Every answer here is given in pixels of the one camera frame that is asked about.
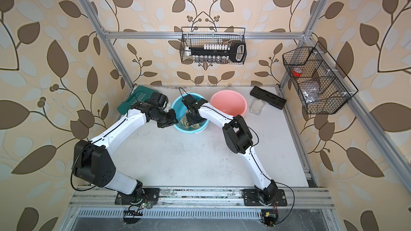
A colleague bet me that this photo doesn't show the black socket set holder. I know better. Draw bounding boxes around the black socket set holder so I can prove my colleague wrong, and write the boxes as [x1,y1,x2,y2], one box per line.
[180,41,247,64]

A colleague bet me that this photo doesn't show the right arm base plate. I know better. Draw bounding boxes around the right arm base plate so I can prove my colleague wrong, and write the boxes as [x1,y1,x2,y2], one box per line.
[241,188,287,207]

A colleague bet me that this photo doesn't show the clear plastic bag in basket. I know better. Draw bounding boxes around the clear plastic bag in basket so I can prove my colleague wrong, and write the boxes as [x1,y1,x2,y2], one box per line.
[300,80,320,104]

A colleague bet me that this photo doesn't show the black wire basket wall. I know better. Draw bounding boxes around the black wire basket wall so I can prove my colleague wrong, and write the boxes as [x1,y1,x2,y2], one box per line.
[179,26,247,65]
[282,42,359,114]

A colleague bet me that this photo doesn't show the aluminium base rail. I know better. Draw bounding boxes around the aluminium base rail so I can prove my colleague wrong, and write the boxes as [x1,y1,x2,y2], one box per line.
[69,187,335,220]

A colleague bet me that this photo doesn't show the black wire basket right wall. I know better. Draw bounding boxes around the black wire basket right wall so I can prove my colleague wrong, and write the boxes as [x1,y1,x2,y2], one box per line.
[282,42,359,114]

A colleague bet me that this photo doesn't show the pink plastic bucket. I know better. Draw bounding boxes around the pink plastic bucket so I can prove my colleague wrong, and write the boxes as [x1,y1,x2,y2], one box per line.
[210,90,248,118]

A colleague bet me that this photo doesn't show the blue plastic bucket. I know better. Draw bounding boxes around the blue plastic bucket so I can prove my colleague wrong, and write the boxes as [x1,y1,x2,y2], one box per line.
[171,96,209,134]

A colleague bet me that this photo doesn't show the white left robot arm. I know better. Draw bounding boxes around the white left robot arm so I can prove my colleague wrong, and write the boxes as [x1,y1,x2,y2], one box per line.
[71,92,178,204]

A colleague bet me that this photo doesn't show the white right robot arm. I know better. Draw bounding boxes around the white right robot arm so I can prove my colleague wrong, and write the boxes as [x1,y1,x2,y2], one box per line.
[182,93,278,205]

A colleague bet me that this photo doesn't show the green tool case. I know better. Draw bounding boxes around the green tool case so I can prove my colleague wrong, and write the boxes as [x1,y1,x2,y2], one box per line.
[117,86,158,116]

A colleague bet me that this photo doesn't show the black wire basket back wall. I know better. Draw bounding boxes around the black wire basket back wall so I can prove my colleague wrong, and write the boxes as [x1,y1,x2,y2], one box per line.
[179,26,247,65]

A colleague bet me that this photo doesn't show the clear bag with white part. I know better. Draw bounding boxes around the clear bag with white part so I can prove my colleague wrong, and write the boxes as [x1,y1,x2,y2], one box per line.
[250,99,265,116]

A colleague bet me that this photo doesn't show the beige cleaning cloth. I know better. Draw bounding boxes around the beige cleaning cloth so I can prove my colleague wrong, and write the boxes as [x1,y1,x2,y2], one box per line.
[181,118,201,131]

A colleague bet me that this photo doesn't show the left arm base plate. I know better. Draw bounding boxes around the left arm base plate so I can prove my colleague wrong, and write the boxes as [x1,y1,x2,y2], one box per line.
[115,187,161,205]

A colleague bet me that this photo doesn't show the black plastic tray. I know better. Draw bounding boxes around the black plastic tray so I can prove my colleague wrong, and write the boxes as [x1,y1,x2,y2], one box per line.
[250,86,287,110]

